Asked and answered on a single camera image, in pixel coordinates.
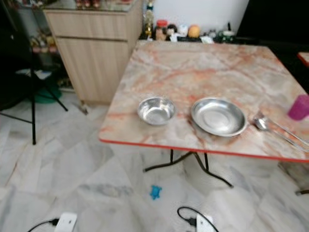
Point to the light wooden cabinet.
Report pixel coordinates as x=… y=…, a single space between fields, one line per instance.
x=96 y=53

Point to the white power adapter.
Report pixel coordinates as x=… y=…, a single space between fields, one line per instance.
x=66 y=222

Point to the small steel bowl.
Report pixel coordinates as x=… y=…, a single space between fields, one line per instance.
x=156 y=110

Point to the small blue toy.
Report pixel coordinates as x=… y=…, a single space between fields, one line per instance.
x=155 y=192

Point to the tall glass bottle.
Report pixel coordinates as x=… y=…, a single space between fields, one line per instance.
x=147 y=19

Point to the red-lidded jar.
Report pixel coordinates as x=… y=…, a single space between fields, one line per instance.
x=161 y=29

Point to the marble-pattern folding table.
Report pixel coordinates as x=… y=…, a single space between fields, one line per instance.
x=203 y=72

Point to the orange round figurine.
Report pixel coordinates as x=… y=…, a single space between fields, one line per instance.
x=193 y=31

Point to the wide steel plate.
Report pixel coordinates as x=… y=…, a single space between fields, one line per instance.
x=218 y=117

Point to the white power strip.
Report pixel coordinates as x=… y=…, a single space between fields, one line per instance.
x=205 y=224

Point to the steel spoon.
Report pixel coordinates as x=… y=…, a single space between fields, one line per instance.
x=261 y=123

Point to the magenta plastic cup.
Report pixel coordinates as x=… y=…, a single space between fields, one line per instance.
x=299 y=108

